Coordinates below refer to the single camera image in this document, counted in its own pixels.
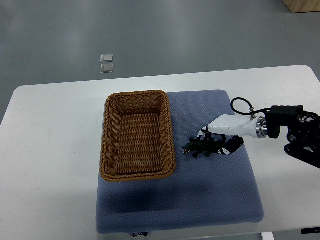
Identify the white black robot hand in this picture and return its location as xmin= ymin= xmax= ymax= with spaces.
xmin=197 ymin=114 xmax=268 ymax=156

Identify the dark green toy crocodile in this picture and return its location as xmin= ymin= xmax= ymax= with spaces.
xmin=182 ymin=135 xmax=226 ymax=158

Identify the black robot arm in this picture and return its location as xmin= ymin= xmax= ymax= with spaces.
xmin=230 ymin=97 xmax=320 ymax=168

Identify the brown wicker basket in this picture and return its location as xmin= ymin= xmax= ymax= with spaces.
xmin=99 ymin=90 xmax=176 ymax=182

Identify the blue grey fabric mat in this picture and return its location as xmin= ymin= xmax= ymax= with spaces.
xmin=96 ymin=90 xmax=264 ymax=234

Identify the white table leg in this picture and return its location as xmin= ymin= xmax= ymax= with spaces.
xmin=261 ymin=232 xmax=275 ymax=240

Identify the black table control panel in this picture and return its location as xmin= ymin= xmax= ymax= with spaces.
xmin=300 ymin=227 xmax=320 ymax=235

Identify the wooden box corner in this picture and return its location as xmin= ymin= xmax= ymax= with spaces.
xmin=282 ymin=0 xmax=320 ymax=14

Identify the lower metal floor plate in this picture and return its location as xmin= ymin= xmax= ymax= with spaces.
xmin=100 ymin=62 xmax=114 ymax=74

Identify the metal floor plate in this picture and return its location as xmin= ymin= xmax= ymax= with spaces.
xmin=100 ymin=53 xmax=114 ymax=63
xmin=100 ymin=62 xmax=114 ymax=74

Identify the upper metal floor plate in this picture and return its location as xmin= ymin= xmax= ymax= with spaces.
xmin=100 ymin=53 xmax=114 ymax=63

